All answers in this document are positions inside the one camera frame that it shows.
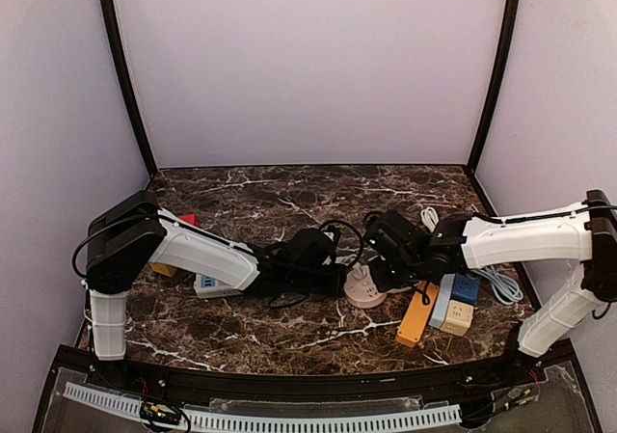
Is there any grey coiled cable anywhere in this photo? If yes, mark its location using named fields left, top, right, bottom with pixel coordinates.
left=476, top=265, right=523, bottom=307

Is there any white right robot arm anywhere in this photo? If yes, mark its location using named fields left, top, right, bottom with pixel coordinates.
left=364, top=189, right=616, bottom=359

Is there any dark blue cube socket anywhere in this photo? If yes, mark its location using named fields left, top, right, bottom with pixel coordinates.
left=451, top=274, right=479, bottom=306

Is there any beige cube socket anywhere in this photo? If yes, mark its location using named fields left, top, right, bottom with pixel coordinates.
left=440, top=300, right=474, bottom=337

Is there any red cube socket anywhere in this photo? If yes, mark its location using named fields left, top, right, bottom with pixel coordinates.
left=178, top=214, right=200, bottom=227

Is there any white multi-socket power strip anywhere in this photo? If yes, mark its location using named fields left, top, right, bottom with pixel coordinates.
left=194, top=274, right=242, bottom=299

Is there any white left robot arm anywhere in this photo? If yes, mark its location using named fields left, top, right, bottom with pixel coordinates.
left=74, top=190, right=349, bottom=361

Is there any white bundled power cable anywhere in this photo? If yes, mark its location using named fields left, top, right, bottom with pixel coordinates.
left=419, top=205, right=441, bottom=234

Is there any orange power strip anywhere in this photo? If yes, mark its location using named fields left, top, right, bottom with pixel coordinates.
left=395, top=282, right=439, bottom=348

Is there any pink round socket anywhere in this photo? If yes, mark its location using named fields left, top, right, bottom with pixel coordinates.
left=343, top=264, right=387, bottom=309

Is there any black enclosure frame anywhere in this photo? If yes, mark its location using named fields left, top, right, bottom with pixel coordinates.
left=33, top=0, right=604, bottom=433

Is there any yellow cube socket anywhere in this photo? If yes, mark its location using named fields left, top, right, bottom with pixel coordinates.
left=150, top=263, right=177, bottom=278

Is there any white slotted cable duct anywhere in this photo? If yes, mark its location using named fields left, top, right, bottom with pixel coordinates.
left=63, top=382, right=462, bottom=432

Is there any light blue power strip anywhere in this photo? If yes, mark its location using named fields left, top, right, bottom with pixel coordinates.
left=428, top=274, right=455, bottom=329

